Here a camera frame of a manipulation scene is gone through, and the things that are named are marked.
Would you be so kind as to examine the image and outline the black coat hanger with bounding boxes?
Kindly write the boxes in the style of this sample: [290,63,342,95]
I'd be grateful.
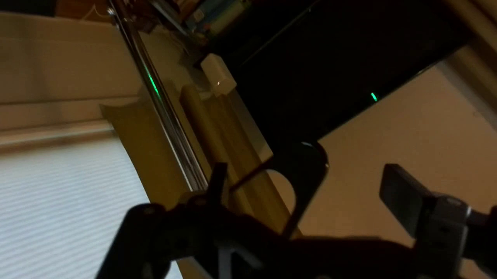
[206,0,475,238]

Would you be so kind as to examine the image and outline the chrome clothes rack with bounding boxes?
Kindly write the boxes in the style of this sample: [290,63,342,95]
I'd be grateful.
[106,0,211,195]

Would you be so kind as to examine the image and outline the white window blind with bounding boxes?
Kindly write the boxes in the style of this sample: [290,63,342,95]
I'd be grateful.
[0,134,185,279]

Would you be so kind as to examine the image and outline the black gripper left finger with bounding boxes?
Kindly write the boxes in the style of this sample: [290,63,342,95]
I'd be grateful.
[205,161,231,206]

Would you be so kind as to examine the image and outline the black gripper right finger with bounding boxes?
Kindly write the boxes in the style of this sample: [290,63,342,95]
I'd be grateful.
[379,162,474,277]

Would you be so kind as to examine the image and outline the small white box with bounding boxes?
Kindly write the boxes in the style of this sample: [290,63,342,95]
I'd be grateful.
[199,51,239,97]

